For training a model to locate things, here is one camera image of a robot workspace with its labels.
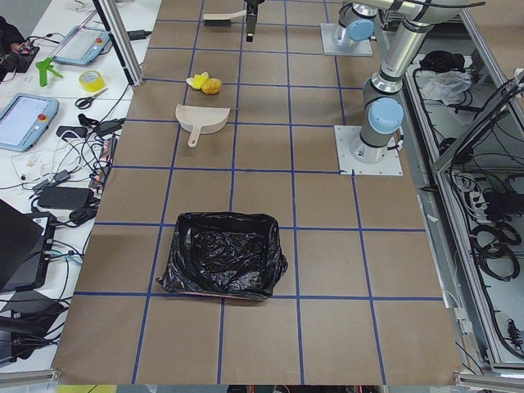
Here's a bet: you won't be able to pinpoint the beige hand brush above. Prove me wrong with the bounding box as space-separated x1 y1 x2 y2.
203 10 246 27

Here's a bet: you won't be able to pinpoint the black bag lined bin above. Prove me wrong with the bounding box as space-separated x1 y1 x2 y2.
156 212 288 300

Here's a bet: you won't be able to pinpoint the blue teach pendant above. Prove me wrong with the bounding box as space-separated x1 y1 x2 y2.
1 93 60 151
54 26 111 66

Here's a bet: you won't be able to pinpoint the black laptop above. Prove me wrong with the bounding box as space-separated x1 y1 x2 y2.
1 201 56 292

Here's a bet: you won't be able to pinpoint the blue teach pendant near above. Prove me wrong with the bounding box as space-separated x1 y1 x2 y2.
1 93 60 151

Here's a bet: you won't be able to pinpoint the yellow tape roll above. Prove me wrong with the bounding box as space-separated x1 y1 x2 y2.
79 70 106 93

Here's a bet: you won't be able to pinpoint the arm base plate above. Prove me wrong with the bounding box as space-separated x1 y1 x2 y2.
334 125 403 176
320 20 373 56

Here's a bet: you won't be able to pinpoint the orange trash ball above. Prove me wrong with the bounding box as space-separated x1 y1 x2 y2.
201 78 223 95

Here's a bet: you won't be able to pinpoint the black power adapter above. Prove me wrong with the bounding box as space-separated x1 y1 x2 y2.
38 187 94 210

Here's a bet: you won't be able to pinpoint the blue teach pendant far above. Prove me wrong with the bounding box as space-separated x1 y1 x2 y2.
54 26 111 66

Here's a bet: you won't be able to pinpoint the white crumpled cloth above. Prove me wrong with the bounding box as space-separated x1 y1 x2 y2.
421 71 472 105

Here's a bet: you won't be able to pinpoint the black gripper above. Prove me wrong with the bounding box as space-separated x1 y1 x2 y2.
245 0 260 43

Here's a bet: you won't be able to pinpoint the pale yellow peel scrap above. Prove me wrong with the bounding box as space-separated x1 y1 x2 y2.
186 72 210 89

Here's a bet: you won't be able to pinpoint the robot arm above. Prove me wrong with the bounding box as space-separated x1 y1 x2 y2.
338 1 468 165

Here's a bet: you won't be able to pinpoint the green plastic tool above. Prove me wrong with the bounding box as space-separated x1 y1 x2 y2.
35 57 63 87

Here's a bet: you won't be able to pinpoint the aluminium frame post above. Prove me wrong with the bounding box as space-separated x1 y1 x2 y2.
93 0 143 87

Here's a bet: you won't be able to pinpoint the black handled scissors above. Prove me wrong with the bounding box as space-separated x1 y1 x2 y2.
75 88 108 111

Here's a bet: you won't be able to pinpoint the beige dustpan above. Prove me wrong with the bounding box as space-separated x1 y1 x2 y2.
175 104 230 148

